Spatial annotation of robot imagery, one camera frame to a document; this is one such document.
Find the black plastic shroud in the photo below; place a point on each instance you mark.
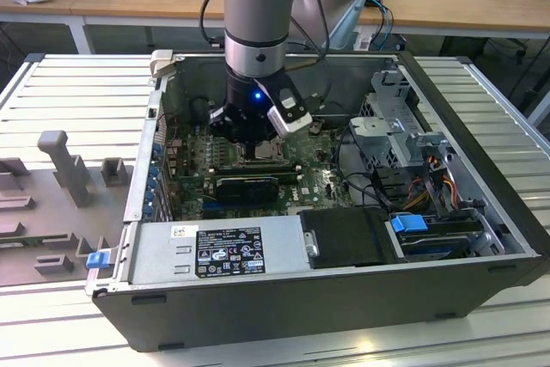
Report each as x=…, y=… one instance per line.
x=344, y=238

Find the grey brown parts rack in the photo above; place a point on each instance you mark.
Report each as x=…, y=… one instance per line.
x=38, y=221

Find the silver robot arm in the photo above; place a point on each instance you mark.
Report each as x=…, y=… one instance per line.
x=258, y=14

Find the black graphics card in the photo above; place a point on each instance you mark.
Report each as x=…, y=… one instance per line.
x=245, y=190

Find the bright metal drive bracket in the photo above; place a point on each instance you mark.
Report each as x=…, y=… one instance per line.
x=374, y=126

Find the blue disk carrier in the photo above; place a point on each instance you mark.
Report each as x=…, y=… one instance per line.
x=408, y=224

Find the silver power supply unit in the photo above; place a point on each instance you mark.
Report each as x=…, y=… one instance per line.
x=154, y=255

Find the blue plastic latch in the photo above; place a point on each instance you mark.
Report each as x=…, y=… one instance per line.
x=96, y=260

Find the green motherboard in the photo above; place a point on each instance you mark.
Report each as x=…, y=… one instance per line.
x=309, y=160

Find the beige case latch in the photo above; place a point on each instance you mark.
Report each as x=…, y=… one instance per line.
x=161, y=62

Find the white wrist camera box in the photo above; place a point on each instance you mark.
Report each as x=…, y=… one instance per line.
x=288, y=124

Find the silver metal drive cage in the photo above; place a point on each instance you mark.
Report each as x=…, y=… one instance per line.
x=386, y=139

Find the CPU socket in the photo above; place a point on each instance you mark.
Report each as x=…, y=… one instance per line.
x=285, y=163

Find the green RAM stick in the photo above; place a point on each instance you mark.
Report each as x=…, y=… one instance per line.
x=26, y=241
x=258, y=173

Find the dark hard disk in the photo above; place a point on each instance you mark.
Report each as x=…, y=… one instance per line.
x=434, y=248

